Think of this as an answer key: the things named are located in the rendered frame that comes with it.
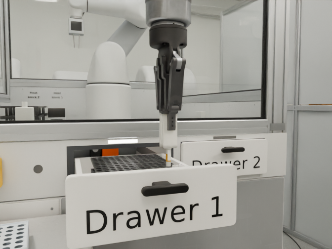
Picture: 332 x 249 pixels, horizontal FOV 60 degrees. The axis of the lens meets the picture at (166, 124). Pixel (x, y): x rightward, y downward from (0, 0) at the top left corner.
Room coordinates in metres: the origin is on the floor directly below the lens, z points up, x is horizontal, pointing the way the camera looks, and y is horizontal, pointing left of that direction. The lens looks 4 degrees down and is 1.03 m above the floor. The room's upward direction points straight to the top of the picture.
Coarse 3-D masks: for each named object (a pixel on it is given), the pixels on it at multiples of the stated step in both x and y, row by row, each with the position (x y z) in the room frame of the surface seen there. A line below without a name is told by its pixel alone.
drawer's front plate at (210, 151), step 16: (192, 144) 0.83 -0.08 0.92; (208, 144) 0.84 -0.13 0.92; (224, 144) 0.86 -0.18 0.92; (240, 144) 0.88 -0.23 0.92; (256, 144) 0.90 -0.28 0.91; (192, 160) 0.83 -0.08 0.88; (208, 160) 0.84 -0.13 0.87; (224, 160) 0.86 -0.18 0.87; (240, 160) 0.88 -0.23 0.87; (256, 160) 0.90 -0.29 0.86
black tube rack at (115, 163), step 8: (96, 160) 0.70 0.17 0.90; (104, 160) 0.70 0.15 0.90; (112, 160) 0.70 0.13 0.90; (120, 160) 0.70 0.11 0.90; (128, 160) 0.70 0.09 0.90; (136, 160) 0.70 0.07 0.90; (144, 160) 0.70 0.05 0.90; (152, 160) 0.71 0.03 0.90; (160, 160) 0.70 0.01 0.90; (96, 168) 0.61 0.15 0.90; (104, 168) 0.60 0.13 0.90; (112, 168) 0.60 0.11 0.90; (120, 168) 0.61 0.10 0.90; (128, 168) 0.61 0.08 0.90; (136, 168) 0.60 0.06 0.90; (144, 168) 0.61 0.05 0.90; (152, 168) 0.61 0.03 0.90
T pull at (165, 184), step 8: (152, 184) 0.45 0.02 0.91; (160, 184) 0.44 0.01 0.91; (168, 184) 0.44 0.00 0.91; (176, 184) 0.44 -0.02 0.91; (184, 184) 0.44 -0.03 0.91; (144, 192) 0.42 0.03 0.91; (152, 192) 0.42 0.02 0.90; (160, 192) 0.42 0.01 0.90; (168, 192) 0.43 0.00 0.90; (176, 192) 0.43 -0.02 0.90; (184, 192) 0.44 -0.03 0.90
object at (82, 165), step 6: (108, 156) 0.79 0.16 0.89; (162, 156) 0.82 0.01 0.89; (78, 162) 0.71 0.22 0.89; (84, 162) 0.76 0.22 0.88; (90, 162) 0.77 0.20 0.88; (174, 162) 0.72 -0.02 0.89; (180, 162) 0.70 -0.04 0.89; (78, 168) 0.63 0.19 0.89; (84, 168) 0.76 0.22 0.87; (90, 168) 0.77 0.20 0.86
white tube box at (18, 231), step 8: (0, 224) 0.56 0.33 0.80; (8, 224) 0.56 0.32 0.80; (16, 224) 0.56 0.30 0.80; (24, 224) 0.57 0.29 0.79; (0, 232) 0.53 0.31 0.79; (8, 232) 0.53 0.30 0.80; (16, 232) 0.53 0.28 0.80; (24, 232) 0.53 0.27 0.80; (0, 240) 0.50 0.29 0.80; (8, 240) 0.51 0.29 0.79; (16, 240) 0.50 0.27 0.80; (24, 240) 0.50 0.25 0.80; (0, 248) 0.47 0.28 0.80; (8, 248) 0.47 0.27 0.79; (16, 248) 0.48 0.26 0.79; (24, 248) 0.46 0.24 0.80
